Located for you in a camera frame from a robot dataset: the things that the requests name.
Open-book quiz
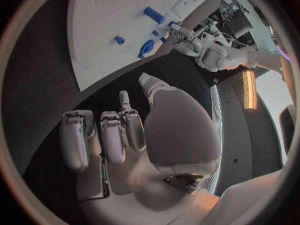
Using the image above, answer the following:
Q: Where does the white task board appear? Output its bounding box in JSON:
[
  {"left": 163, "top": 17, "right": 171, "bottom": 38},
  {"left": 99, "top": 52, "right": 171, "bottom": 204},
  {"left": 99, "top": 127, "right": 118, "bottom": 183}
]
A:
[{"left": 66, "top": 0, "right": 212, "bottom": 93}]

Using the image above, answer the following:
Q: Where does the glowing light bar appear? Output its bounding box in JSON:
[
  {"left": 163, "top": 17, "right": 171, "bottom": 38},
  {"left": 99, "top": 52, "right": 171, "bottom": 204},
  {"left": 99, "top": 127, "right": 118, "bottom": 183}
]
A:
[{"left": 241, "top": 69, "right": 259, "bottom": 111}]

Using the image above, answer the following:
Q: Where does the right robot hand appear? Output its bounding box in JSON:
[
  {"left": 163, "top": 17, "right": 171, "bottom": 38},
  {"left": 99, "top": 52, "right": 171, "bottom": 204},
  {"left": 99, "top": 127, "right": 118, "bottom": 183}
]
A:
[{"left": 58, "top": 72, "right": 223, "bottom": 225}]

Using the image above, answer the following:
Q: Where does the blue long cylinder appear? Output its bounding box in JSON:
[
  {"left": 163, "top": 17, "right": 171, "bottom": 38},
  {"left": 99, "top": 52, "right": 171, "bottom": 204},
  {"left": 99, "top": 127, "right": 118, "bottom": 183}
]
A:
[{"left": 143, "top": 6, "right": 167, "bottom": 25}]

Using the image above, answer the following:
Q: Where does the cluttered workshop desk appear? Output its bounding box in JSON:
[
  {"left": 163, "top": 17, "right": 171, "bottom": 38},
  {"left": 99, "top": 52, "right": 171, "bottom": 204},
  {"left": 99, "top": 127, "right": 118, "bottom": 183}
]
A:
[{"left": 191, "top": 0, "right": 259, "bottom": 48}]

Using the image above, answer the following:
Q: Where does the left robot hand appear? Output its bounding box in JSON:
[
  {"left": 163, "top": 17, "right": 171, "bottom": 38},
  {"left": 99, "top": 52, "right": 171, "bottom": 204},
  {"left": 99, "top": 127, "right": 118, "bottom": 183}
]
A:
[{"left": 166, "top": 23, "right": 205, "bottom": 58}]

